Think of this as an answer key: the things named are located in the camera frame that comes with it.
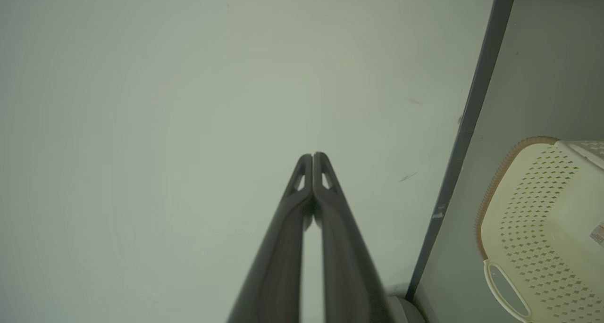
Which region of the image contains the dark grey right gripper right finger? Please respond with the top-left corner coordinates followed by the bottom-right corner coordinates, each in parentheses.
top-left (313, 152), bottom-right (395, 323)

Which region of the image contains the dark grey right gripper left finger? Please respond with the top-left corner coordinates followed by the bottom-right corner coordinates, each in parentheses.
top-left (226, 154), bottom-right (314, 323)

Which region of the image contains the white perforated basket brown rim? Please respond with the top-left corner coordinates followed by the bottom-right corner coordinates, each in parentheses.
top-left (474, 135), bottom-right (604, 323)

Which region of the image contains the dark grey baseboard strip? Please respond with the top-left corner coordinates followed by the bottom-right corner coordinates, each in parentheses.
top-left (405, 0), bottom-right (520, 302)

